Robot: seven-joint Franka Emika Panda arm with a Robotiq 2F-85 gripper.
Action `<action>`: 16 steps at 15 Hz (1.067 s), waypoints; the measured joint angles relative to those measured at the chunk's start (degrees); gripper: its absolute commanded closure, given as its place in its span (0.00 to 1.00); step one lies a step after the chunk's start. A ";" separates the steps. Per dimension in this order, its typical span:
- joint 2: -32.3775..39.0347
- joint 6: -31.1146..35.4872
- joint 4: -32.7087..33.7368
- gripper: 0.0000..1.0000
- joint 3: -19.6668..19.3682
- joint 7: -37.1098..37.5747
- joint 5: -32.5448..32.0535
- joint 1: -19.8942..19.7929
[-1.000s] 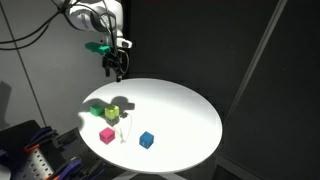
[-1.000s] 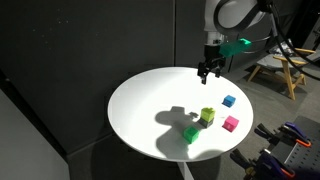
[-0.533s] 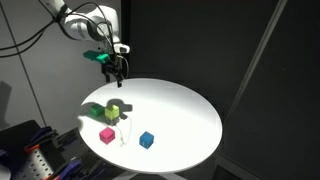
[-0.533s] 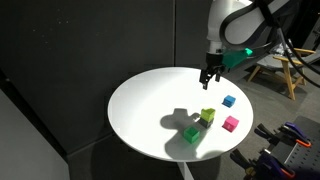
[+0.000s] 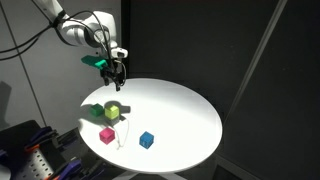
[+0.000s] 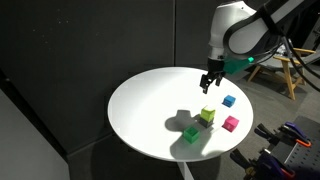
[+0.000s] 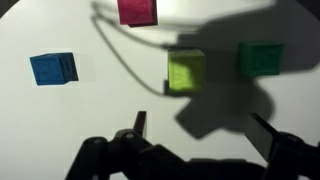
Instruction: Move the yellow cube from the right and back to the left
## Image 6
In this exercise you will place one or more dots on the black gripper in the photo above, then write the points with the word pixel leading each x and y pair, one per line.
pixel 216 66

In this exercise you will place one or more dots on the yellow-green cube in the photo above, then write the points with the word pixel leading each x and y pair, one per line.
pixel 207 113

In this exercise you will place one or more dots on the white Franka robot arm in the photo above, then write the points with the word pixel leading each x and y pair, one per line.
pixel 233 20

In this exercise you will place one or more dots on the blue cube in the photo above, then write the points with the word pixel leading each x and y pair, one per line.
pixel 229 101

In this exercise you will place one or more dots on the dark grey cube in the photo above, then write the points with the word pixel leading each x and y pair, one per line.
pixel 206 123

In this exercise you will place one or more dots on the pink cube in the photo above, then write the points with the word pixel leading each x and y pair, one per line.
pixel 230 123

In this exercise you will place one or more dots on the green cube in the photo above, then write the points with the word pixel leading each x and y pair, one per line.
pixel 191 134

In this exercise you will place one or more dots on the wooden chair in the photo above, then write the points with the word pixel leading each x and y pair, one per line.
pixel 286 66

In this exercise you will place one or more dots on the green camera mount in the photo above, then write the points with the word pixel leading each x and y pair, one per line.
pixel 235 65

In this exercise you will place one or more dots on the white table pedestal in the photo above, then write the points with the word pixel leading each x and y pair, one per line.
pixel 185 171

